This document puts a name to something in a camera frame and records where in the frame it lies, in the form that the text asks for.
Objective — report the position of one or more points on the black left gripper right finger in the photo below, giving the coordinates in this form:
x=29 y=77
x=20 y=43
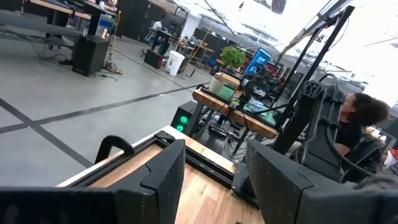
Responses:
x=286 y=193

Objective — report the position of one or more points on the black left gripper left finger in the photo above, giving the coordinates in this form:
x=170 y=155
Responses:
x=155 y=186

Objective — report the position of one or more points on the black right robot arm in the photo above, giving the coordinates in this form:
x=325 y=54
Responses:
x=314 y=133

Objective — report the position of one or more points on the black table clamp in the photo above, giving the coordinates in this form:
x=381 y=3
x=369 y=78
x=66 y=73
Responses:
x=113 y=143

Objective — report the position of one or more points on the computer tower with green fans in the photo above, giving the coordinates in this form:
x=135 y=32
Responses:
x=183 y=119

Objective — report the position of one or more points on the green mat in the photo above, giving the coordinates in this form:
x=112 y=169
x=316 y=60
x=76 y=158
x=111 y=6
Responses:
x=264 y=116

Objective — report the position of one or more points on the wooden table with black legs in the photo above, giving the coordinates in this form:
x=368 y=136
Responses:
x=248 y=123

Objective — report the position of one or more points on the black chair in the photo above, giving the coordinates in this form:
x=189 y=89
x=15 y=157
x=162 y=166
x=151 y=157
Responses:
x=370 y=157

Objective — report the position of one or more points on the person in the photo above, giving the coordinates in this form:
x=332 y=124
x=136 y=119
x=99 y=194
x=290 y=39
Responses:
x=363 y=112

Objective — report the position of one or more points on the white cup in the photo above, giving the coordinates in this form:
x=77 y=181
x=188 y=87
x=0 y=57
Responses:
x=216 y=85

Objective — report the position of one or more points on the white waste bin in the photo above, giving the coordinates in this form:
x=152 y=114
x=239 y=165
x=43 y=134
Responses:
x=174 y=63

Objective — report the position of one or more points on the wooden box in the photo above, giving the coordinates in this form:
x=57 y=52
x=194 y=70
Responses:
x=228 y=79

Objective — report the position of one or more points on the black case with red trim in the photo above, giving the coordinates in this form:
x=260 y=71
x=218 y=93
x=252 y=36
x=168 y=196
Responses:
x=154 y=59

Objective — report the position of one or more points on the blue screen monitor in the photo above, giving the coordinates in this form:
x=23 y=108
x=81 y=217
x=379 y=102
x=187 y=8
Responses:
x=258 y=60

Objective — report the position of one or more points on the black rig pole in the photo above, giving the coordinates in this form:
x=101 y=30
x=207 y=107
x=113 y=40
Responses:
x=323 y=53

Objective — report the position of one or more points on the black box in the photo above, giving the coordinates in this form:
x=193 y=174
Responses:
x=90 y=56

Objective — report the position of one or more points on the green leafy plant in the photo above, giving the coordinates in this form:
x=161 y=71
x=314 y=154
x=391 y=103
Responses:
x=232 y=57

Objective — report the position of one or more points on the grey bench desk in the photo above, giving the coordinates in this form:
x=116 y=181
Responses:
x=31 y=26

